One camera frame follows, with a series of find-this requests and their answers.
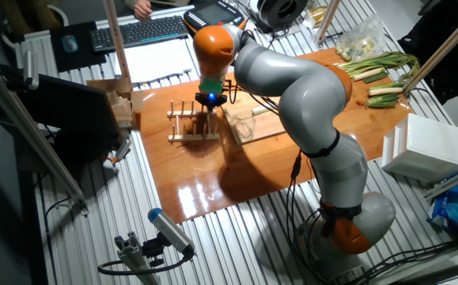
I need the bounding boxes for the green scallion bunch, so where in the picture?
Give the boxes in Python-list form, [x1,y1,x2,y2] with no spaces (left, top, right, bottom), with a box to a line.
[337,51,422,82]

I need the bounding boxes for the silver camera with blue end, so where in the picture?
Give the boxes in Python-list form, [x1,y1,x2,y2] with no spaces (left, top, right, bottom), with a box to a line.
[147,207,196,257]

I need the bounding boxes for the grey computer mouse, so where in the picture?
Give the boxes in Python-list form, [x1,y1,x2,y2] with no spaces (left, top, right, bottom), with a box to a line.
[61,34,79,54]

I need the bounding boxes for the wooden frame post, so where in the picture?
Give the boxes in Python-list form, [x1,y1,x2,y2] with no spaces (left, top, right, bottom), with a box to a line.
[402,2,458,95]
[314,0,343,44]
[102,0,131,80]

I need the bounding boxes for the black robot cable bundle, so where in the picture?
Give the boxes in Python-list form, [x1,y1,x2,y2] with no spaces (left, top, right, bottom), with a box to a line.
[224,78,332,285]

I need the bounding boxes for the black computer keyboard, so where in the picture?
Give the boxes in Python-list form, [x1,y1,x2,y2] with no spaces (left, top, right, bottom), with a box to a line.
[89,14,190,54]

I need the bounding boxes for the black cables on table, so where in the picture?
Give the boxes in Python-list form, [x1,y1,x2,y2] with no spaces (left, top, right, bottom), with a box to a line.
[350,240,458,285]

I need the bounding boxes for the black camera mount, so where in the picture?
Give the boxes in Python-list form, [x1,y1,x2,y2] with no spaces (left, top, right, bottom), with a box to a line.
[141,233,167,268]

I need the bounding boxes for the dark green scallion leaf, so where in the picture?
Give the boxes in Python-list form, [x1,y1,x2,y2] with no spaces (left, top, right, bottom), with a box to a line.
[362,72,390,84]

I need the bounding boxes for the white paper sheet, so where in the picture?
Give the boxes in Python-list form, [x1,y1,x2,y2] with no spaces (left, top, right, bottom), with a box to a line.
[113,37,194,84]

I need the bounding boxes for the orange and black teach pendant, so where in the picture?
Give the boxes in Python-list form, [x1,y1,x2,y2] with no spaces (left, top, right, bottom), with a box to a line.
[183,0,247,37]

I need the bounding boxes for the white and green scallion stalk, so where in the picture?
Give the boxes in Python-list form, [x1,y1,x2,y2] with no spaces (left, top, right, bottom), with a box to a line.
[368,82,406,97]

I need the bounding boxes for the light wooden cutting board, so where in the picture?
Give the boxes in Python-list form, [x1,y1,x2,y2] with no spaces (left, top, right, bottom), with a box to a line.
[221,93,287,146]

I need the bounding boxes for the brown cardboard box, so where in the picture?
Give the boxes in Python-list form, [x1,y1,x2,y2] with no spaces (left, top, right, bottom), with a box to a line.
[85,78,146,131]

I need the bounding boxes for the short aluminium profile stand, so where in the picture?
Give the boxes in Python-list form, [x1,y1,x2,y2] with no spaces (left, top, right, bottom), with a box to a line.
[113,232,161,285]

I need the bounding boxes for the beige sleeved forearm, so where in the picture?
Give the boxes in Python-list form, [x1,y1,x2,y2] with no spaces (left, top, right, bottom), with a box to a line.
[122,0,194,11]

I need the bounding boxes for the person's bare hand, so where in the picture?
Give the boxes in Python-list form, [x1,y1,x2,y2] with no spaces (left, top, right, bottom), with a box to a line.
[133,0,153,21]

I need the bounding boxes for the long aluminium frame bar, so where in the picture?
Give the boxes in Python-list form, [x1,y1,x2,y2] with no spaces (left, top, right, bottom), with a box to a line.
[0,55,90,217]

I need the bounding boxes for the yellow snack packet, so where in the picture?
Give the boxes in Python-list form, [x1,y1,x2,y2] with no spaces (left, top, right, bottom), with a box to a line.
[302,6,328,29]

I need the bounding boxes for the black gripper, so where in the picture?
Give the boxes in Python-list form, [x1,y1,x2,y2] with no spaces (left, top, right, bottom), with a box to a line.
[195,92,229,115]

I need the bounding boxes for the glossy brown wooden board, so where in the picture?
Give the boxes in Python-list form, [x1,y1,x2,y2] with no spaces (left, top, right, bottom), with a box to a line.
[135,47,414,225]

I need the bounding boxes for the silver handled kitchen knife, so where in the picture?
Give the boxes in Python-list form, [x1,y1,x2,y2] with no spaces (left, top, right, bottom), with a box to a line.
[201,111,214,139]

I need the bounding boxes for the green wrist adapter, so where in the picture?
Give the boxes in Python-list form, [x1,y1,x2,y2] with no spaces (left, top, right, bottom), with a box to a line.
[198,78,225,94]

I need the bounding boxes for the black mouse pad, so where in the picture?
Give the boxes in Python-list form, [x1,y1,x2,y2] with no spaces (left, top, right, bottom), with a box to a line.
[49,21,108,74]

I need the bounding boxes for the clamp with orange tip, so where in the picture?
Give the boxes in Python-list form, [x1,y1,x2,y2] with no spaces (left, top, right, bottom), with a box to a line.
[102,139,133,169]

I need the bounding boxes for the black camera cable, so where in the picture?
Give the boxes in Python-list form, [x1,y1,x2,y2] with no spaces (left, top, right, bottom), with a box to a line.
[97,253,195,276]

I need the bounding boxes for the wooden peg rack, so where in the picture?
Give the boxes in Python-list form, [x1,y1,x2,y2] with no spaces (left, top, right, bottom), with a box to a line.
[166,99,221,143]

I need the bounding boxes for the clear bag of chopped scallions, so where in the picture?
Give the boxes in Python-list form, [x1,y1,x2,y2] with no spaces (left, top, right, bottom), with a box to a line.
[334,13,388,63]

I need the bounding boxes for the green scallion leaves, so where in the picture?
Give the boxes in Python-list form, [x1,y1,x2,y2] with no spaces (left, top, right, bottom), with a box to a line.
[365,93,402,109]

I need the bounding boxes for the black filament spool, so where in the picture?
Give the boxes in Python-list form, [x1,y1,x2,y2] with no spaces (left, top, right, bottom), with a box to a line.
[252,0,308,31]

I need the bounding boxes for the aluminium profile bar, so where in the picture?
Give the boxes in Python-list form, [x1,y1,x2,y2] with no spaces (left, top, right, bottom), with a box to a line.
[424,161,458,201]

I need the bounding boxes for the white foam box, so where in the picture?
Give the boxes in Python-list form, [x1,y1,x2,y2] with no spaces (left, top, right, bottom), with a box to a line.
[381,113,458,185]

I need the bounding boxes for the black monitor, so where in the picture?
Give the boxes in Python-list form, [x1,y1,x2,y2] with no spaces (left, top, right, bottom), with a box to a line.
[0,63,123,163]

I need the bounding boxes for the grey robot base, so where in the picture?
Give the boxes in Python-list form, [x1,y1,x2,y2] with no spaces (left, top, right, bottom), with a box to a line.
[293,221,372,285]

